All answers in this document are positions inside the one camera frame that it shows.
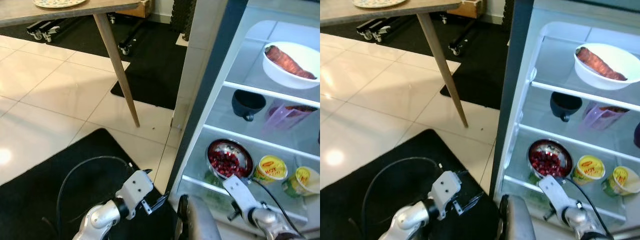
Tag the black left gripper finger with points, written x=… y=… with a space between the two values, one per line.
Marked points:
x=473 y=201
x=160 y=201

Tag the stainless steel bowl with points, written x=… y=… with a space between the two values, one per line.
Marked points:
x=240 y=147
x=562 y=149

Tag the grey two-door fridge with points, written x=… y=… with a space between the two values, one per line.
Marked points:
x=197 y=60
x=509 y=100

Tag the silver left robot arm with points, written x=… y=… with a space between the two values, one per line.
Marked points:
x=97 y=220
x=407 y=222

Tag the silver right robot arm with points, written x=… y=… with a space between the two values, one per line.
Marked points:
x=582 y=222
x=270 y=222

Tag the glass fridge shelf white trim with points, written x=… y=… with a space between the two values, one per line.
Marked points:
x=272 y=190
x=600 y=141
x=592 y=191
x=280 y=141
x=245 y=70
x=550 y=70

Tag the grey robot leg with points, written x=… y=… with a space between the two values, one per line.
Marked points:
x=200 y=220
x=517 y=222

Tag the red wrapped candies heap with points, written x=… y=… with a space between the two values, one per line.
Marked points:
x=225 y=162
x=544 y=162

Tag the yellow lidded tub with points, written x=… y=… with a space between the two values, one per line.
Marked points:
x=590 y=165
x=621 y=177
x=302 y=177
x=271 y=165

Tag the black cup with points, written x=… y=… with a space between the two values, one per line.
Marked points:
x=565 y=104
x=247 y=102

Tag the purple plastic jug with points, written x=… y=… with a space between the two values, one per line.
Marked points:
x=280 y=117
x=597 y=119

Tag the black wheeled pole stand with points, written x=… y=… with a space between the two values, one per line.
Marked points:
x=47 y=27
x=131 y=40
x=462 y=40
x=377 y=28

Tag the white bowl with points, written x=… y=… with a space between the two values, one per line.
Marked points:
x=285 y=80
x=595 y=80

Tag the black foam tile stack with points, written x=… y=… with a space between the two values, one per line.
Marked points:
x=182 y=17
x=507 y=12

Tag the orange carrot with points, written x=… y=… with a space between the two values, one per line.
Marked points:
x=287 y=61
x=597 y=62

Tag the small wooden crate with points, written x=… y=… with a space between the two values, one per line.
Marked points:
x=140 y=10
x=472 y=10

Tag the light wooden table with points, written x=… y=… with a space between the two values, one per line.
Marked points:
x=380 y=15
x=50 y=15

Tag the floral pattern plate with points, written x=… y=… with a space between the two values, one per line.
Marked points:
x=60 y=3
x=380 y=3

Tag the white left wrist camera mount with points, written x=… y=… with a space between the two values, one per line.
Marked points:
x=445 y=189
x=135 y=187

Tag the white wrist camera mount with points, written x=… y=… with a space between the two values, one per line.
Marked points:
x=552 y=192
x=445 y=189
x=135 y=187
x=240 y=192

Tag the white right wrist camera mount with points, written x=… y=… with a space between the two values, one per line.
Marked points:
x=240 y=192
x=552 y=192

